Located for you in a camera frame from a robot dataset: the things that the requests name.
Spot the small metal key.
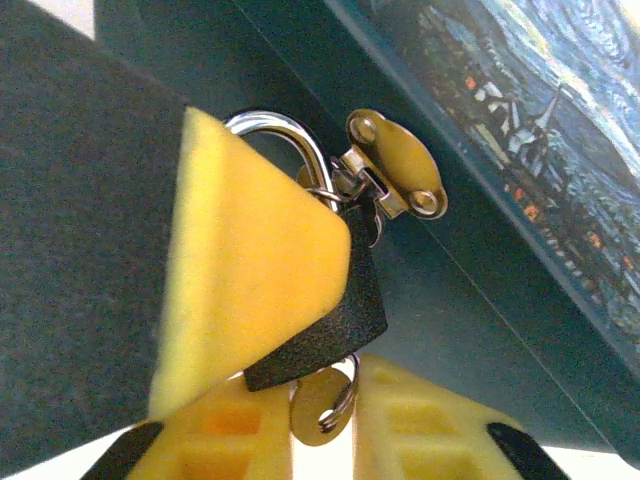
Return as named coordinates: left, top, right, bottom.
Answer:
left=288, top=367, right=357, bottom=448

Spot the silver box hasp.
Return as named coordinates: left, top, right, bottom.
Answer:
left=329, top=108, right=449, bottom=249

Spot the black padlock with silver shackle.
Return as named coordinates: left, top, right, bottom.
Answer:
left=223, top=109, right=390, bottom=394

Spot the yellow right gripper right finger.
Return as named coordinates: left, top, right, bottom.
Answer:
left=351, top=353, right=572, bottom=480

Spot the silver key ring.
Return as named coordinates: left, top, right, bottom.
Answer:
left=317, top=352, right=361, bottom=435

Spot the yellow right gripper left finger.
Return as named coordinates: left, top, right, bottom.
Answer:
left=77, top=377, right=295, bottom=480

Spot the starry night print tin box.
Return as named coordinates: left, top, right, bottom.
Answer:
left=94, top=0, right=640, bottom=471

